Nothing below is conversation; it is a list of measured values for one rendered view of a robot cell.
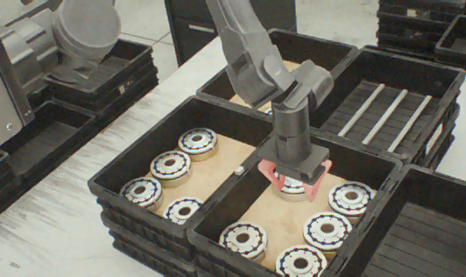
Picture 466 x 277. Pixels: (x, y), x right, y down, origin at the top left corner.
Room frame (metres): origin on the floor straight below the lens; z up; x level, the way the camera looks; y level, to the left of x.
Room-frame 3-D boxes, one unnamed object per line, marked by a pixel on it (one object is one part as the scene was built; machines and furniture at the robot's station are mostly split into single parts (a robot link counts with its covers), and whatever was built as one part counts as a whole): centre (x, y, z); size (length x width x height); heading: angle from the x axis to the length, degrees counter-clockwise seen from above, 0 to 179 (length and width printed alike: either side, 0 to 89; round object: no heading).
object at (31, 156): (1.84, 0.79, 0.31); 0.40 x 0.30 x 0.34; 141
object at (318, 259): (0.70, -0.09, 0.86); 0.10 x 0.10 x 0.01
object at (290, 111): (0.70, -0.09, 1.23); 0.07 x 0.06 x 0.07; 142
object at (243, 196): (0.82, -0.11, 0.87); 0.40 x 0.30 x 0.11; 139
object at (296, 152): (0.70, -0.09, 1.17); 0.10 x 0.07 x 0.07; 49
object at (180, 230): (1.02, 0.12, 0.92); 0.40 x 0.30 x 0.02; 139
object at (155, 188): (0.98, 0.25, 0.86); 0.10 x 0.10 x 0.01
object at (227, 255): (0.82, -0.11, 0.92); 0.40 x 0.30 x 0.02; 139
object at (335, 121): (1.12, -0.37, 0.87); 0.40 x 0.30 x 0.11; 139
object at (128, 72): (2.15, 0.54, 0.37); 0.40 x 0.30 x 0.45; 141
